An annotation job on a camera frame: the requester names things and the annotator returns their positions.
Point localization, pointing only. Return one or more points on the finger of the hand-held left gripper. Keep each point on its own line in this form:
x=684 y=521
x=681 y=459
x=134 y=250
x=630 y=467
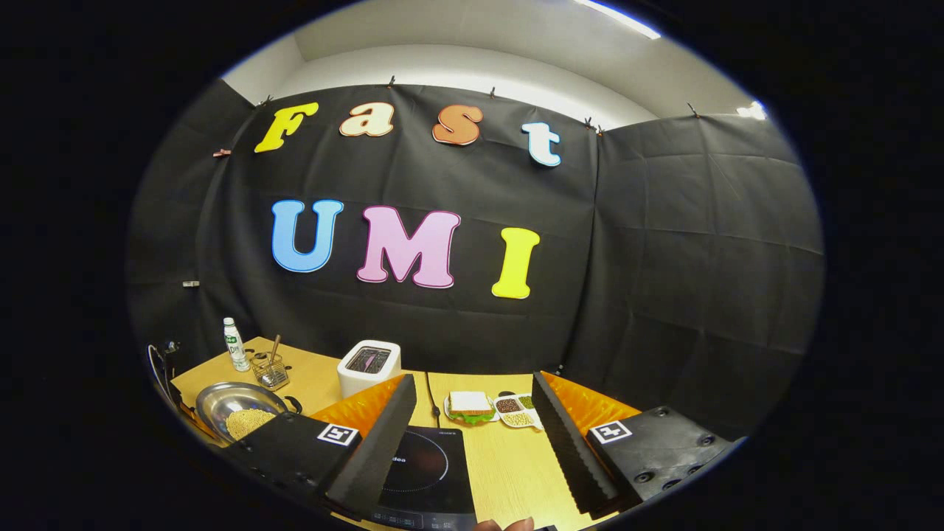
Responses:
x=193 y=424

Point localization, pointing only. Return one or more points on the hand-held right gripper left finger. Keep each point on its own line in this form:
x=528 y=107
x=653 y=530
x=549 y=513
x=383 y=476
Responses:
x=382 y=442

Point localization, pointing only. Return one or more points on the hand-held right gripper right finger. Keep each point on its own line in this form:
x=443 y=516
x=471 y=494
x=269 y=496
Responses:
x=568 y=450

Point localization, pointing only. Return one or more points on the pile of yellow soybeans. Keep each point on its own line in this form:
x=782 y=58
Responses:
x=247 y=422

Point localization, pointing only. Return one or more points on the black induction cooktop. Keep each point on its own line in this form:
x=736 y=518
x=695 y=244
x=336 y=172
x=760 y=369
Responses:
x=428 y=472

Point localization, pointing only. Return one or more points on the white divided dish of beans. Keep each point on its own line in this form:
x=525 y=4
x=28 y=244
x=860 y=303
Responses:
x=516 y=413

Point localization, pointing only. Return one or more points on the white toaster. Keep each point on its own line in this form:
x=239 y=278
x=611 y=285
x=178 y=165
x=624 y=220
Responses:
x=361 y=380

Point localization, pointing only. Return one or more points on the clear plastic bottle green label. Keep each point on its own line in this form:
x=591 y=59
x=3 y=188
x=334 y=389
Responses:
x=236 y=346

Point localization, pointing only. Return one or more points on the white sandwich plate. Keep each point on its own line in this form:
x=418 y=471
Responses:
x=447 y=409

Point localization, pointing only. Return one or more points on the wooden stick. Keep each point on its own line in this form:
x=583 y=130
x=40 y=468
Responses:
x=275 y=350

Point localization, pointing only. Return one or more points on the small ceiling light panel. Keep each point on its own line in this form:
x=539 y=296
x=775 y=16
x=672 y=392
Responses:
x=752 y=110

